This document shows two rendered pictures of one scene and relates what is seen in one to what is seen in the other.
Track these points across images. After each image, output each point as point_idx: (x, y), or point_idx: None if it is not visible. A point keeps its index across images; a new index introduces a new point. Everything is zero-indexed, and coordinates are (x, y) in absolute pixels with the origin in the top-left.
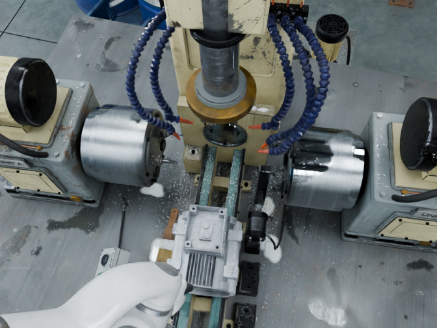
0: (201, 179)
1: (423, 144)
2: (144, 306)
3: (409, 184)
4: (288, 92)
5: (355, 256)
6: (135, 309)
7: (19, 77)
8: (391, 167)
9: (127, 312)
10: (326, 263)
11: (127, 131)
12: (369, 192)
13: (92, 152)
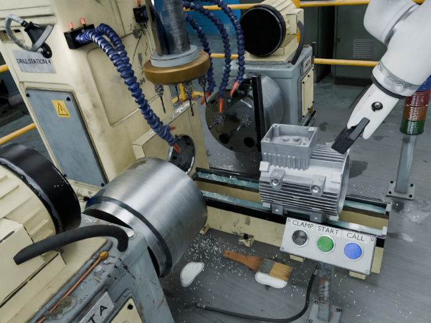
0: (212, 197)
1: (273, 17)
2: (415, 4)
3: (285, 57)
4: (205, 38)
5: None
6: (419, 6)
7: (22, 145)
8: (270, 62)
9: (425, 3)
10: None
11: (148, 171)
12: (281, 81)
13: (149, 213)
